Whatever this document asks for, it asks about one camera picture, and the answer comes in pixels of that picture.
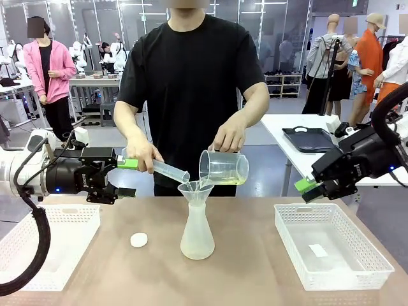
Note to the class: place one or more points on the mannequin in grey hoodie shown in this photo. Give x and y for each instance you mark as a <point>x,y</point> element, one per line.
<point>318,54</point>

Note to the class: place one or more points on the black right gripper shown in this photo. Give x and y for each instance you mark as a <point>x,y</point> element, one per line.
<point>360,159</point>

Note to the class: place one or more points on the translucent white conical flask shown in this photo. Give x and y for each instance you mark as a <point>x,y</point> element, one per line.
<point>197,236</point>

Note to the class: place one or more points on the white shoe rack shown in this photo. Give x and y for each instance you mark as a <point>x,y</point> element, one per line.
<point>283,84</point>

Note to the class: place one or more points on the person in black clothes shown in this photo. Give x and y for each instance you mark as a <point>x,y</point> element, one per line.
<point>191,79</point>

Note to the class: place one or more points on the translucent white plastic funnel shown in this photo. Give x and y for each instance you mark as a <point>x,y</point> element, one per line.
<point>191,191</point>

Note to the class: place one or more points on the clear plastic graduated cylinder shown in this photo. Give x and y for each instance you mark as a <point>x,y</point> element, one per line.
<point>169,170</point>

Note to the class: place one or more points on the mannequin in orange garment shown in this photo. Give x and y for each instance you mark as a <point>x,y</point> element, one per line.
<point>371,63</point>

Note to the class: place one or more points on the white perforated plastic basket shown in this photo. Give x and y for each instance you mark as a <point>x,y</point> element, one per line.
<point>331,264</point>
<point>63,229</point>

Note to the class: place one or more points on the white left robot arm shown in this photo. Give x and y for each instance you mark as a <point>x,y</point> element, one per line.
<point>12,165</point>

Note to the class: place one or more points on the white background work table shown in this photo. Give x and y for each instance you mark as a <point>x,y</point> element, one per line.
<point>95,81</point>

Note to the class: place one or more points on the black plastic tray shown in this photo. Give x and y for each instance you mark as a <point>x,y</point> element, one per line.
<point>312,140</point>

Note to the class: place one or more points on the clear plastic measuring pitcher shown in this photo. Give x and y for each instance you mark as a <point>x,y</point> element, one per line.
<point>223,169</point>

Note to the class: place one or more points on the mannequin in white jacket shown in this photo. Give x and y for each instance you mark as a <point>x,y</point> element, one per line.
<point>395,63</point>

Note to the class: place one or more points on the small round white cap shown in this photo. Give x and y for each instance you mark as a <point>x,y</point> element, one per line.
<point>139,239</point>

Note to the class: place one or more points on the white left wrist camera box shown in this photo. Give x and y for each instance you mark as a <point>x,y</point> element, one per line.
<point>80,135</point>

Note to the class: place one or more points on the woman in pink hoodie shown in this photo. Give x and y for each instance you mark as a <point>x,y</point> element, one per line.
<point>54,73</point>

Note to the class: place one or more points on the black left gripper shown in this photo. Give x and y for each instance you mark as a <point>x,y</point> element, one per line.
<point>70,172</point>

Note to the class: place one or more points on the grey step stool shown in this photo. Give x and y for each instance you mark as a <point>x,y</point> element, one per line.
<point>107,113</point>

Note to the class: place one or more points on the person's left forearm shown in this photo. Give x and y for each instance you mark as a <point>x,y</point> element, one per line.
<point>252,102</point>

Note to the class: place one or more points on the mannequin in blue floral dress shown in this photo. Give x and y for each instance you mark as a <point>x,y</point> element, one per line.
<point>357,73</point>

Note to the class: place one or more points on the white humanoid robot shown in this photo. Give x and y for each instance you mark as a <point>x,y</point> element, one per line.
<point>116,54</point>
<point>79,54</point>

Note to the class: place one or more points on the person's right hand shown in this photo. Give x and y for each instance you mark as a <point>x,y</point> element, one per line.
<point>146,156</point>

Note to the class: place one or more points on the white side table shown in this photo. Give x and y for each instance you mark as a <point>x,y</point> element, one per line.
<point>274,127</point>

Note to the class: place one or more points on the person's right forearm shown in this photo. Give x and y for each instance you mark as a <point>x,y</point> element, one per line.
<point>127,121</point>

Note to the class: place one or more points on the person's left hand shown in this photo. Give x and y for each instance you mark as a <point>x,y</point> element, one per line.
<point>229,137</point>

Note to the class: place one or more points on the black tripod stand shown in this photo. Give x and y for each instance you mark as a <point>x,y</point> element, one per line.
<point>331,63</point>

